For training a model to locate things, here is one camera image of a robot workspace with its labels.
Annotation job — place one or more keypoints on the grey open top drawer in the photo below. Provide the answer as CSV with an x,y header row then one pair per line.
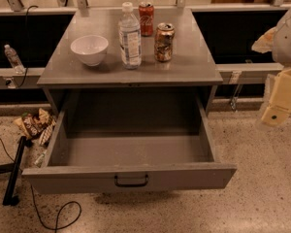
x,y
103,134

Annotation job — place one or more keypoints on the crushed plastic bottle on floor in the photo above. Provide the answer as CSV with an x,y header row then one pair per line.
x,y
38,162

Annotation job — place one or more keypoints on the small water bottle on ledge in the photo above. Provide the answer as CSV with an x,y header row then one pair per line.
x,y
14,59

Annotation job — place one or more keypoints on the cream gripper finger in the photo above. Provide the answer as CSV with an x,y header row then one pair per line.
x,y
266,42
276,106

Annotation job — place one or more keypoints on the clear plastic water bottle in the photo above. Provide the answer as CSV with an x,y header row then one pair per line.
x,y
129,32

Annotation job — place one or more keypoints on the red cola can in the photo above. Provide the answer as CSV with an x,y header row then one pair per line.
x,y
146,13

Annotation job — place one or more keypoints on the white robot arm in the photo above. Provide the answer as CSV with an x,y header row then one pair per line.
x,y
281,52

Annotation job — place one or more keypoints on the black drawer handle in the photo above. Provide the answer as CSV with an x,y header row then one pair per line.
x,y
130,182

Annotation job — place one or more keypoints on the brown snack chip bag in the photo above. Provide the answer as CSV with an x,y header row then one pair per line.
x,y
39,126

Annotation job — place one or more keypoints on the black stand leg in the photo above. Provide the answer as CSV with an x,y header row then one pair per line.
x,y
12,168

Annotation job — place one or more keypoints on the white ceramic bowl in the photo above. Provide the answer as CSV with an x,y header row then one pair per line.
x,y
90,50

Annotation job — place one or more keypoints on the crumpled orange soda can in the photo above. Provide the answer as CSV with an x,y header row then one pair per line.
x,y
163,41

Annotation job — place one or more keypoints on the grey metal cabinet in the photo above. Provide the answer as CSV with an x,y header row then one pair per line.
x,y
191,63

